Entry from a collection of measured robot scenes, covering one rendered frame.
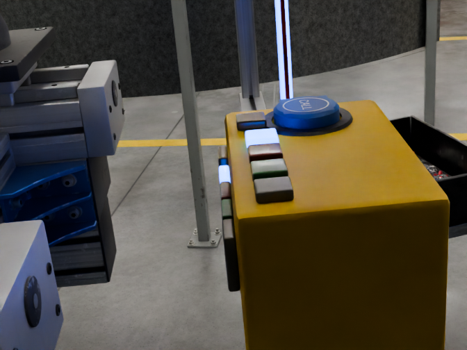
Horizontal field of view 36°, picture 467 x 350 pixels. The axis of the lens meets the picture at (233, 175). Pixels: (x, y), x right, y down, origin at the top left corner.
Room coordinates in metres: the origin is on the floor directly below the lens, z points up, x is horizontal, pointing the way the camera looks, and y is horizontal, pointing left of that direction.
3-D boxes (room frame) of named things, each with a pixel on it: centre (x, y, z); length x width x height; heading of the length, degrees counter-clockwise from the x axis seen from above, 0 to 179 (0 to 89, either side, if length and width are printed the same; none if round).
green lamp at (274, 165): (0.34, -0.02, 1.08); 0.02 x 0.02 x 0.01; 0
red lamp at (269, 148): (0.36, -0.02, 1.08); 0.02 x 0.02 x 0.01; 0
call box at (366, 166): (0.38, -0.05, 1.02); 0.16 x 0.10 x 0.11; 0
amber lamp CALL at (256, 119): (0.42, -0.01, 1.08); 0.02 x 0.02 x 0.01; 0
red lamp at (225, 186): (0.36, 0.01, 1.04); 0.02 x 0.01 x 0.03; 0
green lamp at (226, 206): (0.34, 0.00, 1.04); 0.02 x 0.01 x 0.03; 0
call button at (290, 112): (0.42, -0.05, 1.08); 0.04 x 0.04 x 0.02
